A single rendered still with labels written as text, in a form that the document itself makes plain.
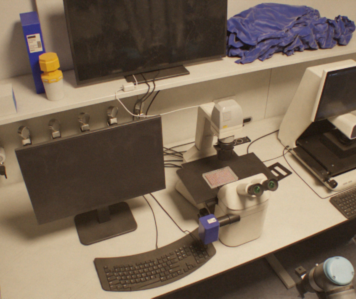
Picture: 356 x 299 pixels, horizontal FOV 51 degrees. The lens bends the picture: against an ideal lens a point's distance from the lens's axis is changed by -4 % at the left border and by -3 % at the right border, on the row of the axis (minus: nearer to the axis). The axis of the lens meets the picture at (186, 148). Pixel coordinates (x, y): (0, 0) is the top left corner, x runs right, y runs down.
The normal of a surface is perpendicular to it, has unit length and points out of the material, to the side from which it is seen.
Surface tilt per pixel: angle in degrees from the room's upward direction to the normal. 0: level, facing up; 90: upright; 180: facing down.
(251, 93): 90
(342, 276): 19
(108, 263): 5
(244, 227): 91
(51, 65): 90
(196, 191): 0
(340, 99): 93
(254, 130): 0
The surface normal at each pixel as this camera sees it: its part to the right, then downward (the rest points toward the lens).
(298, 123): -0.91, 0.24
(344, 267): 0.07, -0.55
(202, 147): 0.40, 0.74
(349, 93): 0.41, 0.59
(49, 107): 0.01, -0.79
